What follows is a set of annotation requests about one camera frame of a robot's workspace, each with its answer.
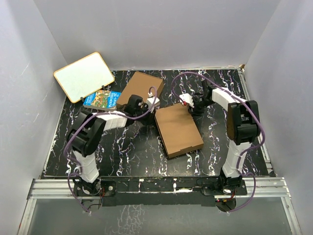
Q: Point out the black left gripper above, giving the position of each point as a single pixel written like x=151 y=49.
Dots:
x=150 y=120

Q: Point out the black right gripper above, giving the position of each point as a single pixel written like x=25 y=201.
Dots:
x=195 y=111

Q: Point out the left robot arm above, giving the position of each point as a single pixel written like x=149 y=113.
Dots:
x=88 y=133

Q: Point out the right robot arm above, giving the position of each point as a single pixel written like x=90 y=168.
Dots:
x=241 y=128

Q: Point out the closed brown cardboard box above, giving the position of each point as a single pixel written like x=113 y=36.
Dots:
x=136 y=92

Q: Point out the colourful blue book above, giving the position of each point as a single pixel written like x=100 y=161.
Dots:
x=102 y=100

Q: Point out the yellow framed whiteboard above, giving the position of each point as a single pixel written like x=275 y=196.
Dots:
x=84 y=77

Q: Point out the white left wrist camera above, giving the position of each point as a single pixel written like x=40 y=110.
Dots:
x=152 y=102

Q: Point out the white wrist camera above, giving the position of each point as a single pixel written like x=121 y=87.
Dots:
x=152 y=102
x=186 y=99

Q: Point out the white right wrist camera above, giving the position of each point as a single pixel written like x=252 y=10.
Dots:
x=186 y=99

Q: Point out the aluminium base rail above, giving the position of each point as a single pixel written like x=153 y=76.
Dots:
x=265 y=210

